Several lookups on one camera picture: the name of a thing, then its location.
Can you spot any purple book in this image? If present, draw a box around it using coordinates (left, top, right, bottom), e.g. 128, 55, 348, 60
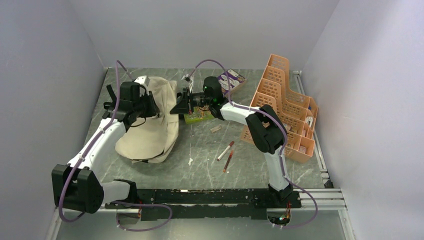
217, 68, 247, 97

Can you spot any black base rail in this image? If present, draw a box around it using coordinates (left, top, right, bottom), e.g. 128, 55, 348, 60
105, 188, 302, 221

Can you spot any white red marker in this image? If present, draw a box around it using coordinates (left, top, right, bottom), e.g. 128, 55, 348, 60
216, 141, 235, 161

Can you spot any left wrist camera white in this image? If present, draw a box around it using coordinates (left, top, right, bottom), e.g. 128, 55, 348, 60
134, 75, 150, 88

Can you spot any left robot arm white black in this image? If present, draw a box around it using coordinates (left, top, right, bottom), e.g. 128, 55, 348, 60
51, 77, 159, 214

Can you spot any green book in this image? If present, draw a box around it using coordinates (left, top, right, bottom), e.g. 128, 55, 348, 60
183, 107, 214, 124

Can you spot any red pen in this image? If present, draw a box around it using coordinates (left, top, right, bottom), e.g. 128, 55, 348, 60
223, 150, 234, 173

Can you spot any purple cable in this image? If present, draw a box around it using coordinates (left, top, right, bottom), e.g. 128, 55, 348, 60
185, 59, 320, 230
57, 60, 173, 232

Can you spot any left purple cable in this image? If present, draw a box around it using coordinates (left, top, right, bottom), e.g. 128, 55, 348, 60
57, 60, 173, 232

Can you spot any small beige eraser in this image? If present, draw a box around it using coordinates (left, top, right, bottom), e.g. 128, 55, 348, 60
210, 125, 222, 133

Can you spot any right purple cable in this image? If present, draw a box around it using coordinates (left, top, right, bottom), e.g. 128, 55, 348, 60
185, 59, 320, 230

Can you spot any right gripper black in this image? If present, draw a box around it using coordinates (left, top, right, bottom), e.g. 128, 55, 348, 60
169, 87, 212, 115

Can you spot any orange plastic file organizer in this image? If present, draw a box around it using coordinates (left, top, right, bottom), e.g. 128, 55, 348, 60
250, 54, 319, 163

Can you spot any beige canvas backpack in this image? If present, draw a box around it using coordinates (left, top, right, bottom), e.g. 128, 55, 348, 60
115, 76, 179, 164

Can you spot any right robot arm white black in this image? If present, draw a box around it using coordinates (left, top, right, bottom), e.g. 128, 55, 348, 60
170, 76, 293, 207

